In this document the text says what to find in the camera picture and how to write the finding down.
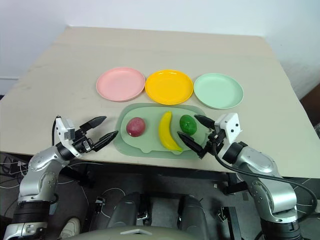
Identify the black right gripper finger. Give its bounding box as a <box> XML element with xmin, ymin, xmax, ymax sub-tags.
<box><xmin>176</xmin><ymin>131</ymin><xmax>206</xmax><ymax>159</ymax></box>
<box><xmin>194</xmin><ymin>114</ymin><xmax>216</xmax><ymax>129</ymax></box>

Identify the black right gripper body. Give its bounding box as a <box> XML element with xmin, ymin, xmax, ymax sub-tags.
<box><xmin>202</xmin><ymin>128</ymin><xmax>227</xmax><ymax>157</ymax></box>

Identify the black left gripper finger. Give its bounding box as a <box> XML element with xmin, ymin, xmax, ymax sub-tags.
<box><xmin>92</xmin><ymin>130</ymin><xmax>119</xmax><ymax>152</ymax></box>
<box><xmin>80</xmin><ymin>115</ymin><xmax>108</xmax><ymax>132</ymax></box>

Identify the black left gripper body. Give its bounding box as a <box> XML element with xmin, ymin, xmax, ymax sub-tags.
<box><xmin>72</xmin><ymin>128</ymin><xmax>95</xmax><ymax>154</ymax></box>

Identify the green round fruit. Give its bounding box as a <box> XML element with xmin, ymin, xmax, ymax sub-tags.
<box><xmin>179</xmin><ymin>114</ymin><xmax>198</xmax><ymax>136</ymax></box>

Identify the light green plate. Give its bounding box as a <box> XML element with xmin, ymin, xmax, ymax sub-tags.
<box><xmin>193</xmin><ymin>72</ymin><xmax>245</xmax><ymax>111</ymax></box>

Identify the red round fruit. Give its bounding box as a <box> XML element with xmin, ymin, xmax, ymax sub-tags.
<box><xmin>125</xmin><ymin>116</ymin><xmax>147</xmax><ymax>138</ymax></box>

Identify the pink plate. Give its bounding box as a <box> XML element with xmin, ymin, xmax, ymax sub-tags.
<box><xmin>95</xmin><ymin>66</ymin><xmax>147</xmax><ymax>103</ymax></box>

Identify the yellow plate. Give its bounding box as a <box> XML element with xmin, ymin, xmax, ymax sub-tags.
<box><xmin>144</xmin><ymin>69</ymin><xmax>195</xmax><ymax>106</ymax></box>

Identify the yellow banana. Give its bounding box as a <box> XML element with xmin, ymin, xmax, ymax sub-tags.
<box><xmin>158</xmin><ymin>110</ymin><xmax>184</xmax><ymax>153</ymax></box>

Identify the pale green tray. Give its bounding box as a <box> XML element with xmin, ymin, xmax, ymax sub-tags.
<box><xmin>113</xmin><ymin>102</ymin><xmax>212</xmax><ymax>160</ymax></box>

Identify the dark rounded shape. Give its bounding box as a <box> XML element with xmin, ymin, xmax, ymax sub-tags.
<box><xmin>107</xmin><ymin>191</ymin><xmax>151</xmax><ymax>229</ymax></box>
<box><xmin>176</xmin><ymin>194</ymin><xmax>209</xmax><ymax>240</ymax></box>

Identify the white shoe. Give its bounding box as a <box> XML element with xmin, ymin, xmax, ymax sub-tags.
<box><xmin>60</xmin><ymin>216</ymin><xmax>82</xmax><ymax>240</ymax></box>

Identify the grey-green robot torso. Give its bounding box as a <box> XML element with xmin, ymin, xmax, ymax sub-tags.
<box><xmin>61</xmin><ymin>222</ymin><xmax>186</xmax><ymax>240</ymax></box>

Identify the brown wooden furniture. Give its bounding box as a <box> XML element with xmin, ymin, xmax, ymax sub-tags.
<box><xmin>299</xmin><ymin>82</ymin><xmax>320</xmax><ymax>137</ymax></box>

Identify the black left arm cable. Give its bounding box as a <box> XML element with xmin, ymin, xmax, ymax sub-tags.
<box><xmin>51</xmin><ymin>115</ymin><xmax>62</xmax><ymax>147</ymax></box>

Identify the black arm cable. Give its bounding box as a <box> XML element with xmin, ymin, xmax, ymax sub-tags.
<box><xmin>211</xmin><ymin>140</ymin><xmax>318</xmax><ymax>222</ymax></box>
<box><xmin>51</xmin><ymin>115</ymin><xmax>62</xmax><ymax>147</ymax></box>

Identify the black table frame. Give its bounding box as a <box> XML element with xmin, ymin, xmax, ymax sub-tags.
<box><xmin>61</xmin><ymin>161</ymin><xmax>249</xmax><ymax>196</ymax></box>

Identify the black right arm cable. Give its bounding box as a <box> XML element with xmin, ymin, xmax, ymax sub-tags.
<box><xmin>211</xmin><ymin>140</ymin><xmax>318</xmax><ymax>222</ymax></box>

